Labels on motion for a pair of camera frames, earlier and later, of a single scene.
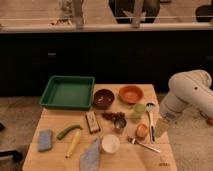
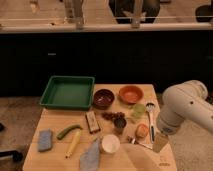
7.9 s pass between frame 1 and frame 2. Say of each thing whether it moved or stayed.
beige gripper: moved
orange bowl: stayed
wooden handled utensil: stayed
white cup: stayed
